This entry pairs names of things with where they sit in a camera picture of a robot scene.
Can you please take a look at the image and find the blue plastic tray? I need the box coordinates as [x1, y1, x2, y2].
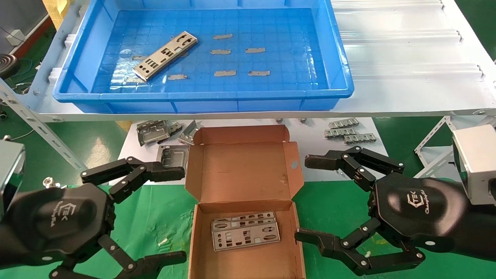
[52, 0, 355, 114]

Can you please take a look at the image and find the white plastic rail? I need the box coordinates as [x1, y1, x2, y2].
[340, 29, 464, 45]
[344, 63, 483, 81]
[332, 0, 444, 11]

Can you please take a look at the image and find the angled grey metal bracket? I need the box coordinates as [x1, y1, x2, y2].
[177, 120, 203, 146]

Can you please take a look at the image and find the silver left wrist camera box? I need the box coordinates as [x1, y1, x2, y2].
[0, 140, 26, 219]

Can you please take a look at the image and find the slotted white angle bar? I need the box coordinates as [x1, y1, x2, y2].
[0, 77, 89, 172]

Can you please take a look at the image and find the brown cardboard box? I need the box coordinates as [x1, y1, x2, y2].
[185, 125, 307, 279]

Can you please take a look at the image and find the yellow wooden board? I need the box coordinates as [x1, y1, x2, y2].
[42, 0, 75, 30]

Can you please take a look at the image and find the green cloth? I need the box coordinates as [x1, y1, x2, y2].
[0, 181, 496, 279]

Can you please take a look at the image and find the large grey metal bracket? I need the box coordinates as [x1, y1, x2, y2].
[136, 120, 171, 146]

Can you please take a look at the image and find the white floor cable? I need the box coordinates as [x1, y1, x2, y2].
[0, 129, 36, 143]

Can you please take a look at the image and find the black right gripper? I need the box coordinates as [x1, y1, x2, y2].
[295, 146, 468, 277]

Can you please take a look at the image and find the black round stool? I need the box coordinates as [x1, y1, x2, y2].
[0, 54, 20, 79]

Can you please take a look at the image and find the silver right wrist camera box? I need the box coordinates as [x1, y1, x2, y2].
[452, 124, 496, 205]

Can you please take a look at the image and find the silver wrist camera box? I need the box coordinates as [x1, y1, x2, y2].
[0, 140, 26, 219]
[452, 124, 496, 205]

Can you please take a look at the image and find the white flat board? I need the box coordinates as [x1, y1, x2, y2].
[109, 118, 396, 186]

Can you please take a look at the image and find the small notched metal strip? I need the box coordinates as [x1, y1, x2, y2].
[344, 133, 377, 145]
[325, 128, 357, 139]
[329, 118, 360, 129]

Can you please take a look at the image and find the silver metal IO shield plate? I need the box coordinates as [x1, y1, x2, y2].
[133, 31, 198, 82]
[212, 211, 276, 223]
[212, 219, 281, 252]

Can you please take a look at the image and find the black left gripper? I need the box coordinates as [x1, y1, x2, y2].
[7, 157, 188, 279]

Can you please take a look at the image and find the square grey metal frame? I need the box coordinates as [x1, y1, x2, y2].
[156, 145, 190, 169]

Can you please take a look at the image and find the white angle steel frame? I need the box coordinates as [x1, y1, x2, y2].
[414, 115, 496, 179]

